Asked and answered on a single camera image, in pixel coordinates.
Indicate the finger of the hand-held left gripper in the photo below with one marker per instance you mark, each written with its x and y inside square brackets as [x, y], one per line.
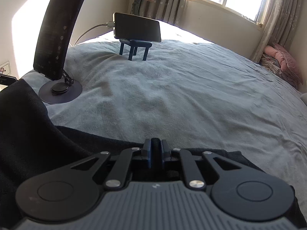
[8, 80]

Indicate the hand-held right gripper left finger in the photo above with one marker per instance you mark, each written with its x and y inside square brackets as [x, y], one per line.
[149, 153]

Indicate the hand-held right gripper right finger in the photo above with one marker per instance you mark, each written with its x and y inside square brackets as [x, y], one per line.
[164, 153]

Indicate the black sweater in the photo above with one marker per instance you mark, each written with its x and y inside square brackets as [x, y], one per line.
[36, 136]

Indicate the round black phone stand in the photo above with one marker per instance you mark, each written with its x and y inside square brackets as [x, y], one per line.
[60, 95]

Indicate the bed with grey sheet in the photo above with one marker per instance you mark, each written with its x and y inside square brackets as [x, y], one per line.
[191, 88]

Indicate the black smartphone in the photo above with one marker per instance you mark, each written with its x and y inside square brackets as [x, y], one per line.
[57, 28]

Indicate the chair-shaped black phone stand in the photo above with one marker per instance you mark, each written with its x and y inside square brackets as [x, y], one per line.
[134, 44]

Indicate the tablet on small stand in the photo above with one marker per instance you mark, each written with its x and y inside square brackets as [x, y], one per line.
[136, 26]

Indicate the grey hanging cloth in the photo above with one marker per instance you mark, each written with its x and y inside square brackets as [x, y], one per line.
[136, 7]

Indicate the grey star curtain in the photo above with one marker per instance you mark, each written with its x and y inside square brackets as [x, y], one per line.
[280, 24]
[172, 2]

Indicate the pink pillow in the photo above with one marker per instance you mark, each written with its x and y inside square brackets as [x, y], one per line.
[287, 60]

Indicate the white wall socket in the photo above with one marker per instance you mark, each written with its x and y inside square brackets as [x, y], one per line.
[5, 68]

